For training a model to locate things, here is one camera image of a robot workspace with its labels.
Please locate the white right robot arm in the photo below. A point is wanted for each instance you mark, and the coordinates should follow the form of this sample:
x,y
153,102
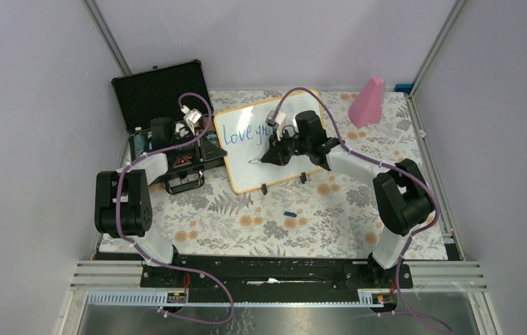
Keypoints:
x,y
403,199

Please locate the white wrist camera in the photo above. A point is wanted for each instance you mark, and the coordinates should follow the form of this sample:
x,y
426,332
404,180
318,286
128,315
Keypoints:
x,y
277,121
191,118

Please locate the black poker chip case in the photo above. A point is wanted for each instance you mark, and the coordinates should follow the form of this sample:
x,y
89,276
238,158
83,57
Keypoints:
x,y
150,103

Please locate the pink wedge eraser block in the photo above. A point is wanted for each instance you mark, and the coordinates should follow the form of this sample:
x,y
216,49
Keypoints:
x,y
367,107

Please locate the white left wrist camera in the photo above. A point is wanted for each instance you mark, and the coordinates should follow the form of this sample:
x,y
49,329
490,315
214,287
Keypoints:
x,y
191,118

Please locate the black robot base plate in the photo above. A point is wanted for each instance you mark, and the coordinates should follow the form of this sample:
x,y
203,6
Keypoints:
x,y
215,279

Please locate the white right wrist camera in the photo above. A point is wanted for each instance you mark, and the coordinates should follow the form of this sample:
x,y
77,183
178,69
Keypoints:
x,y
277,121

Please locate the red black all-in triangle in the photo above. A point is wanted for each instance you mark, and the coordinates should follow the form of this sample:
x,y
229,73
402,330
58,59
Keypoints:
x,y
182,161

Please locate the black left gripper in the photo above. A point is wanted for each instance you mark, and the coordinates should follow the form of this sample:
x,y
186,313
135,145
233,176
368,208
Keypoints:
x,y
206,150

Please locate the blue marker cap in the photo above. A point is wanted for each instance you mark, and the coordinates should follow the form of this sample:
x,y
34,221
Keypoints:
x,y
290,214

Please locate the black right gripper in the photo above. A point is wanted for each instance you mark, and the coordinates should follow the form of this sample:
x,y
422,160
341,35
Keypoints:
x,y
276,153

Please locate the yellow framed whiteboard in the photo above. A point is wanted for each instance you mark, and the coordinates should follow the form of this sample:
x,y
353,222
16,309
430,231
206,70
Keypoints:
x,y
244,134

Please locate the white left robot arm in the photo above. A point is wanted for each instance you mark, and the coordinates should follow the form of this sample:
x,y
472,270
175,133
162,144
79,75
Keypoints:
x,y
123,208

